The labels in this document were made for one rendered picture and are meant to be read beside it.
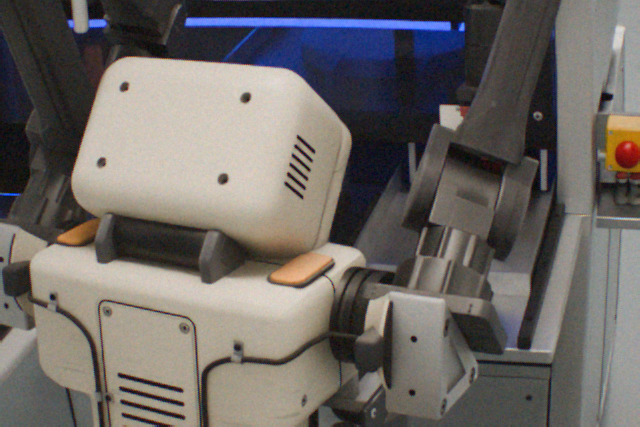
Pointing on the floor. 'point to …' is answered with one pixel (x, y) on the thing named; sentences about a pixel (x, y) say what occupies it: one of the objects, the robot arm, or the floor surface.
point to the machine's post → (575, 182)
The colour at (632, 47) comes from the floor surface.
